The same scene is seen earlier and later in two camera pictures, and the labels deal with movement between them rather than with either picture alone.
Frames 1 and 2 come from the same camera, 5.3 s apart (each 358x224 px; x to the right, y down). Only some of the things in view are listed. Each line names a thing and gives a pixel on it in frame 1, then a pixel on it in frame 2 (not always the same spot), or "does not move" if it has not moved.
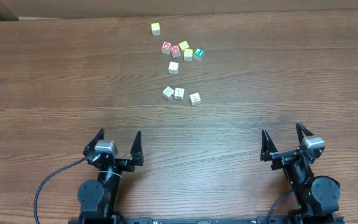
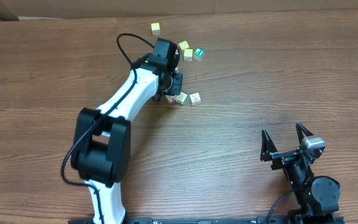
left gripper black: x=135 y=152 → x=176 y=83
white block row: x=195 y=99 does not move
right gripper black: x=268 y=147 does not move
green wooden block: x=197 y=55 does not move
